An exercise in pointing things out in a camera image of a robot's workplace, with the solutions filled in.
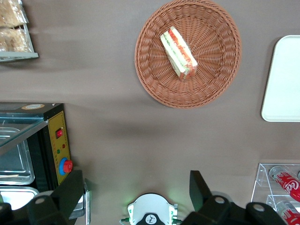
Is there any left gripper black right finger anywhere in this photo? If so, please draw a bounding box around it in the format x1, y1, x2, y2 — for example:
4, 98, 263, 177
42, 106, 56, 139
180, 170, 288, 225

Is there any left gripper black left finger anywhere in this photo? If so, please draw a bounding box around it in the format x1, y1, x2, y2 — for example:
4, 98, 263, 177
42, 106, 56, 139
0, 169, 85, 225

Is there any triangle sandwich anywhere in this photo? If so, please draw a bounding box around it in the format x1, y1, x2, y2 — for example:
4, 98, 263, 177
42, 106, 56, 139
160, 26, 198, 81

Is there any large brown wicker basket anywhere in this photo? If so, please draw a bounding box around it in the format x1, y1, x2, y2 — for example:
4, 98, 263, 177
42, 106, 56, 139
134, 0, 242, 109

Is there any beige plastic tray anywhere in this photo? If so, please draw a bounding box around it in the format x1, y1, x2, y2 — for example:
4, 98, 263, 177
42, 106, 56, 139
261, 35, 300, 122

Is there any steel food pan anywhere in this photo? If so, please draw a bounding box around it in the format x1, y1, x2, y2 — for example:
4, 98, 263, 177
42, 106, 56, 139
0, 127, 36, 186
0, 186, 40, 211

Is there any black food warmer yellow panel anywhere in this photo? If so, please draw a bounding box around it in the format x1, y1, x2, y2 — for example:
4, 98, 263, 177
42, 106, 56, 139
0, 102, 92, 225

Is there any clear acrylic bottle rack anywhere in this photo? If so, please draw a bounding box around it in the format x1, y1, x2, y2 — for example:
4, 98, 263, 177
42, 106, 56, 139
250, 163, 300, 225

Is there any red cola bottle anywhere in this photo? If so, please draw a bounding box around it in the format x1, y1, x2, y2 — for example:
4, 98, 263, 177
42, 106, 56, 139
269, 165, 300, 200
275, 201, 300, 225

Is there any clear bag of rice crackers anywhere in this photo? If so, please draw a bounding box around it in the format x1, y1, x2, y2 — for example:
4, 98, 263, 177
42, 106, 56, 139
0, 0, 29, 28
0, 27, 32, 53

